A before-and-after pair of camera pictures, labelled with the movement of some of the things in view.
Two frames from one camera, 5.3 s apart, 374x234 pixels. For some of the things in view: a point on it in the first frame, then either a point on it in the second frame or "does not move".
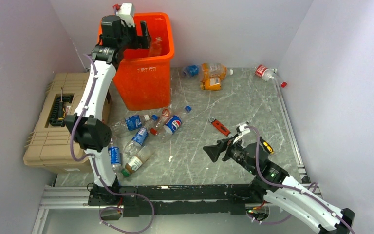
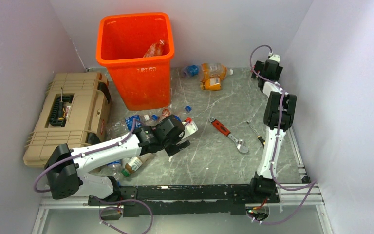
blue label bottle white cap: x=130 y=123 does not move
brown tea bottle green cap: x=134 y=162 does not move
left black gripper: x=140 y=42 → x=174 y=148
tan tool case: x=49 y=146 does not move
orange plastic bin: x=145 y=80 does not move
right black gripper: x=214 y=151 → x=258 y=67
